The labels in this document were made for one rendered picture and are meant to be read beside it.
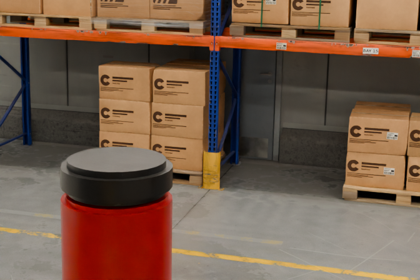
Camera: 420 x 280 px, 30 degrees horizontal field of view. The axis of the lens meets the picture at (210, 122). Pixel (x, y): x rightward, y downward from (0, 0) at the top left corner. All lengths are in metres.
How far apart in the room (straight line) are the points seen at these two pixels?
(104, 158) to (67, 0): 8.26
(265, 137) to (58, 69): 2.81
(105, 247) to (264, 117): 9.04
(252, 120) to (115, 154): 9.06
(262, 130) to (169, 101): 1.55
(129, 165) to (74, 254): 0.05
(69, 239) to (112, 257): 0.02
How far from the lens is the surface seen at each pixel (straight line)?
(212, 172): 8.21
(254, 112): 9.39
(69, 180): 0.34
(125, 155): 0.36
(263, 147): 9.45
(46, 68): 10.29
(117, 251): 0.34
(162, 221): 0.34
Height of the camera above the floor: 2.43
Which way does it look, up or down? 12 degrees down
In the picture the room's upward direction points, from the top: 1 degrees clockwise
